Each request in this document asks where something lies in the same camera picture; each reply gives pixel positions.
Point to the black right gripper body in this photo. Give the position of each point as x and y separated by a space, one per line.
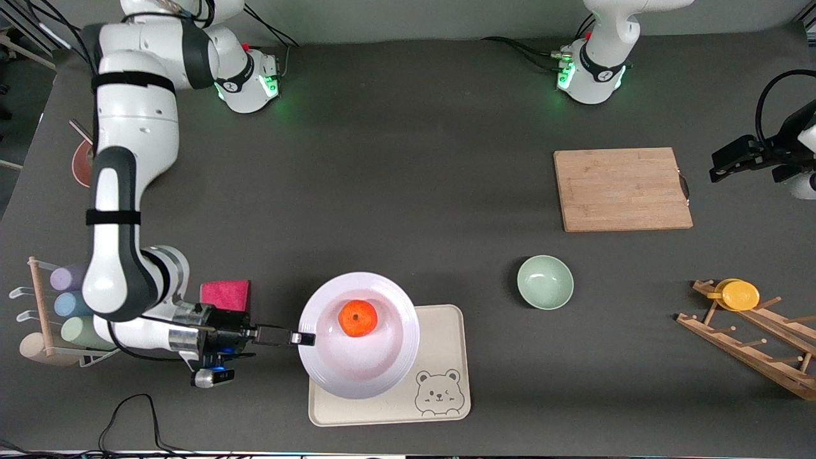
224 326

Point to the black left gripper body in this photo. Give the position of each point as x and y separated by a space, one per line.
767 155

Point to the orange fruit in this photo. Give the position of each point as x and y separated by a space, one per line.
357 318

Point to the white round plate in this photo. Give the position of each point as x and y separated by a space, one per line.
357 376

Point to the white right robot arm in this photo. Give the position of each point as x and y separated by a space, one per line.
134 140

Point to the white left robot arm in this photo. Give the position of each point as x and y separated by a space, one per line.
593 89

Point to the pink folded cloth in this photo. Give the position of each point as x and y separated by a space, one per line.
226 294

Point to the wooden cutting board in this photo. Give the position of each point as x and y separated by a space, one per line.
612 191

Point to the yellow cup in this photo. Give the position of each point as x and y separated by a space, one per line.
739 296

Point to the green cup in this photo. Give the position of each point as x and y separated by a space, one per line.
80 331

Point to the blue cup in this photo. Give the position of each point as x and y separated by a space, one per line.
69 304

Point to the beige bear print tray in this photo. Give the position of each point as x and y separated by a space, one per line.
446 331

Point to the purple cup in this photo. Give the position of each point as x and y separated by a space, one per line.
64 278

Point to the wooden peg drying rack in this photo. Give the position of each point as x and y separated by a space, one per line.
752 357

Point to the beige cup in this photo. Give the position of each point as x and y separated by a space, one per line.
32 350

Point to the pink bowl steel interior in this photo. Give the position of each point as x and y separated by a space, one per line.
83 166

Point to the light green bowl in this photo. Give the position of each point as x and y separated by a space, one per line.
545 284

